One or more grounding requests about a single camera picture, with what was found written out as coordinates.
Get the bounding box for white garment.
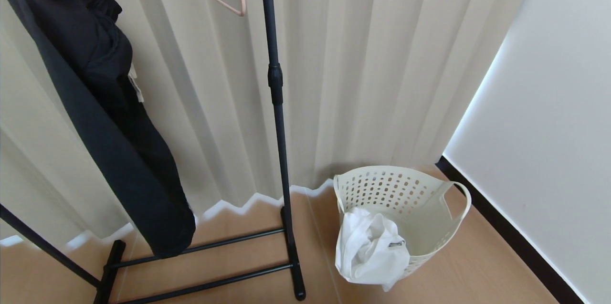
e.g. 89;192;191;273
335;206;411;293

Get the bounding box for black shorts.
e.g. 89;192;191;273
0;0;197;260

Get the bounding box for black clothes rack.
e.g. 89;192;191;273
0;0;306;304

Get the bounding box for white laundry basket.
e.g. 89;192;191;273
333;165;473;281

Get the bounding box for beige curtain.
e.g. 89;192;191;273
0;0;540;248

